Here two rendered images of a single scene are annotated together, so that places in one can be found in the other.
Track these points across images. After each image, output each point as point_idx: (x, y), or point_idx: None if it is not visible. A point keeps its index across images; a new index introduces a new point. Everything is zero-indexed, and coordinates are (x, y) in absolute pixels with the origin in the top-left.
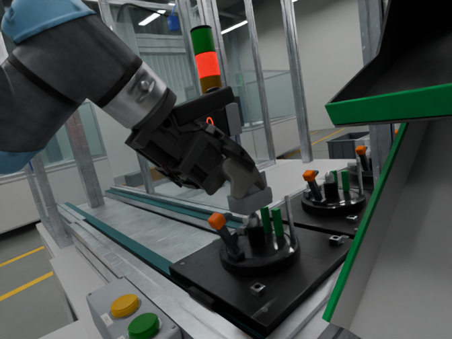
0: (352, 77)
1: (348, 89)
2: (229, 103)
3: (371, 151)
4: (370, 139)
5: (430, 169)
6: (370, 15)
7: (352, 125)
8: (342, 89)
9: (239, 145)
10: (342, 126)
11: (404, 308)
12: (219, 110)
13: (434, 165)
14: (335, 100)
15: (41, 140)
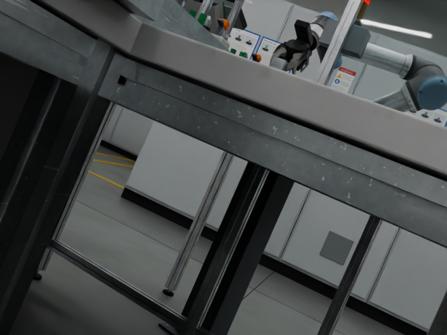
0: (243, 14)
1: (243, 18)
2: (295, 27)
3: (230, 32)
4: (232, 28)
5: (212, 33)
6: None
7: (239, 28)
8: (245, 19)
9: (279, 44)
10: (241, 29)
11: None
12: (299, 32)
13: (211, 31)
14: (245, 23)
15: (320, 58)
